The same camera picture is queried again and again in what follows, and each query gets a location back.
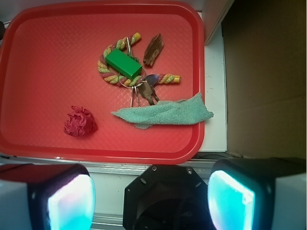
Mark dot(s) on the silver keys on ring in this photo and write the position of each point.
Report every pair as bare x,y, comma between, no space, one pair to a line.
146,87

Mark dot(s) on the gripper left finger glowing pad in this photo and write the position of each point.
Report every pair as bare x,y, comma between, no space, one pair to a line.
46,197

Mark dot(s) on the brown wood bark piece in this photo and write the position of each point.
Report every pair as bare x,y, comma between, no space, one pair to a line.
153,50

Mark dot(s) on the green rectangular block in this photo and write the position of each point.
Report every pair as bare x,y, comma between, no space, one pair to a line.
124,64

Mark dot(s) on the red plastic tray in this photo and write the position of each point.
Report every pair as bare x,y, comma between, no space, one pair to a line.
48,63

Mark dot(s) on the brown cardboard box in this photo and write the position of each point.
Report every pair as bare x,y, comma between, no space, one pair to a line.
265,49

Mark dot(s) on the teal knitted cloth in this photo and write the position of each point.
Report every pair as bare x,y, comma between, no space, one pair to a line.
183,112

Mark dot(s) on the crumpled red paper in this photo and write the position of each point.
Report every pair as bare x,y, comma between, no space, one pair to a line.
81,122

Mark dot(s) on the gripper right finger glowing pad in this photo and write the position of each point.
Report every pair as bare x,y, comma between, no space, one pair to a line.
258,194

